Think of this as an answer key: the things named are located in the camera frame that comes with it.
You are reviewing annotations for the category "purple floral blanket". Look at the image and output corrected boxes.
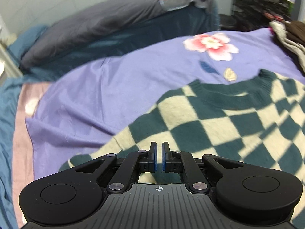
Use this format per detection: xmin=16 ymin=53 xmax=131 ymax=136
xmin=12 ymin=27 xmax=305 ymax=229

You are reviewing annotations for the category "dark blue quilt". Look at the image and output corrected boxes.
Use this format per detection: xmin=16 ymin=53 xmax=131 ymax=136
xmin=23 ymin=4 xmax=221 ymax=77

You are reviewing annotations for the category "green cream checkered sweater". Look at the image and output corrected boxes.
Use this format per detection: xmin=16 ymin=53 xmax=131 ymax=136
xmin=57 ymin=69 xmax=305 ymax=189

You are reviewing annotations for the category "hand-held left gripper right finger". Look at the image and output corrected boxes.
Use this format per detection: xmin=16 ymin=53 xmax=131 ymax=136
xmin=162 ymin=142 xmax=248 ymax=194

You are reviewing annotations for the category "brown garment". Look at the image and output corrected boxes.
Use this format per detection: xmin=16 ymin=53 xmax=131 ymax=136
xmin=283 ymin=20 xmax=305 ymax=51

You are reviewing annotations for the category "teal bedsheet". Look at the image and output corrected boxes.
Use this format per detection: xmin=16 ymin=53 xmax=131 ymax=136
xmin=0 ymin=25 xmax=49 ymax=229

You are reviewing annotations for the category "black wire rack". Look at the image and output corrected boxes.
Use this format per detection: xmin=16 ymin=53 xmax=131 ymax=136
xmin=232 ymin=0 xmax=296 ymax=32

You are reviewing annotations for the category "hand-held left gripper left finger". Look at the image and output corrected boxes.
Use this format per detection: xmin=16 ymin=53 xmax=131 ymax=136
xmin=58 ymin=142 xmax=158 ymax=194

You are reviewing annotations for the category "white dotted garment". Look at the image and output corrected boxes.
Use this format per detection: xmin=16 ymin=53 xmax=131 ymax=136
xmin=269 ymin=21 xmax=305 ymax=75

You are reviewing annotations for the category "black round stool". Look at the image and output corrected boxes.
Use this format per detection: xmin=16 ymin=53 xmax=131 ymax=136
xmin=218 ymin=13 xmax=239 ymax=31

